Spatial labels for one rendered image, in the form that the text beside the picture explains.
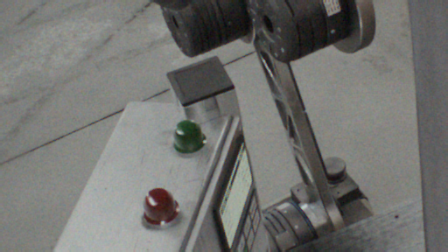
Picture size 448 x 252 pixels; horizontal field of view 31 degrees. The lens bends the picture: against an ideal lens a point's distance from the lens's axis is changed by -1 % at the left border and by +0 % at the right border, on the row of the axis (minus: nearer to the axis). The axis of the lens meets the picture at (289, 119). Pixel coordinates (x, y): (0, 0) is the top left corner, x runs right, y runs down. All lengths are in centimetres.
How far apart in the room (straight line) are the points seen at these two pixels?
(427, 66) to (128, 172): 24
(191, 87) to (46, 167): 227
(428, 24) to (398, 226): 81
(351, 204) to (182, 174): 161
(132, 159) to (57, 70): 268
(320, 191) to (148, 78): 131
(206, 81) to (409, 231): 79
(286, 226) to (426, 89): 138
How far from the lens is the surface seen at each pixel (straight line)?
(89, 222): 61
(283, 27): 126
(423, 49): 61
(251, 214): 71
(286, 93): 187
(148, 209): 58
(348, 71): 298
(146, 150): 64
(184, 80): 66
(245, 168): 67
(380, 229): 139
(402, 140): 271
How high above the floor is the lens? 191
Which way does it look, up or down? 43 degrees down
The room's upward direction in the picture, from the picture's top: 9 degrees counter-clockwise
